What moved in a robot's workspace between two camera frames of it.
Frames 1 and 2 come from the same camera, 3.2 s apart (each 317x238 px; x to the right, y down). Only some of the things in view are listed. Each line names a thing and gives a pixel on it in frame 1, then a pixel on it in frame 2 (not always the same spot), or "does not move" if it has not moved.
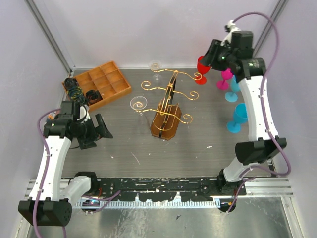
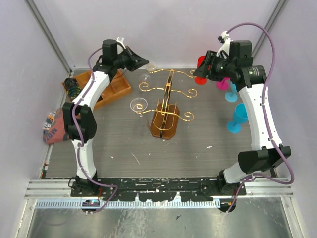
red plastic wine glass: x=202 y=69 does not move
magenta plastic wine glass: x=226 y=75 does not move
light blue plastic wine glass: x=231 y=96 does not move
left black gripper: x=101 y=130 → x=136 y=62
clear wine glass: x=155 y=66 → x=145 y=77
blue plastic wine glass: x=240 y=115 does not move
